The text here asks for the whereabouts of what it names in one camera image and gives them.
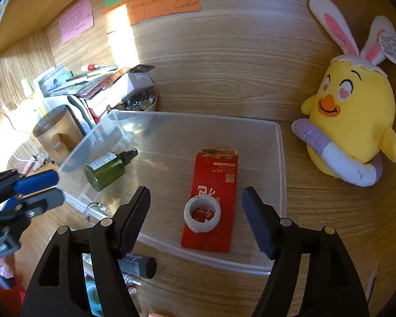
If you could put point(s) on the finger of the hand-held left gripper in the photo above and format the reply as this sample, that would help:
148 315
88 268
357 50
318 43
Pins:
36 181
43 200

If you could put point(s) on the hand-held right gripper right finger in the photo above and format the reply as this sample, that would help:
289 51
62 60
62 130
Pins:
255 218

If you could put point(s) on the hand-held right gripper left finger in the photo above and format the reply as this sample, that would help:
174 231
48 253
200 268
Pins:
137 212

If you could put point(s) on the dark tube black cap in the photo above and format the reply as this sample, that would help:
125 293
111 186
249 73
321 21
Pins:
138 264

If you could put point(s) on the clear plastic bin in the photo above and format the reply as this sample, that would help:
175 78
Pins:
257 158

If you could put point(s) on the person's red clothing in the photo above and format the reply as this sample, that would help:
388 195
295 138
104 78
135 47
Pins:
0 290

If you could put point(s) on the white tape roll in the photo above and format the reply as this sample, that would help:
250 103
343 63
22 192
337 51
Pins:
188 221

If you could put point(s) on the brown mug with lid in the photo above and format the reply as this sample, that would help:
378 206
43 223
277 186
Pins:
52 128

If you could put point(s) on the red paper packet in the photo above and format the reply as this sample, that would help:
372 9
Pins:
217 178

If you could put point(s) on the desk calendar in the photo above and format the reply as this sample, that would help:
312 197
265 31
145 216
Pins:
49 79

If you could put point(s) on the stack of books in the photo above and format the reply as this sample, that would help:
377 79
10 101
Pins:
99 95

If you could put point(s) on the bowl of beads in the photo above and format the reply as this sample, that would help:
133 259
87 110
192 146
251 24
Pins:
142 104

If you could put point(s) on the red white marker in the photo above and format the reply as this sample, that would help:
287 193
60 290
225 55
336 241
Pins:
97 67

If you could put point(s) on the white box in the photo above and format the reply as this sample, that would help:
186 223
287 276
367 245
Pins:
138 82

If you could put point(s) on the yellow chick plush toy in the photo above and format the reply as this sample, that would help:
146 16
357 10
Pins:
349 122

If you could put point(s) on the pink paper note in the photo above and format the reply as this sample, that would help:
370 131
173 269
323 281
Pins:
76 21

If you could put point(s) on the orange paper note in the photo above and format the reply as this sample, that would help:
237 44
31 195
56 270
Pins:
171 3

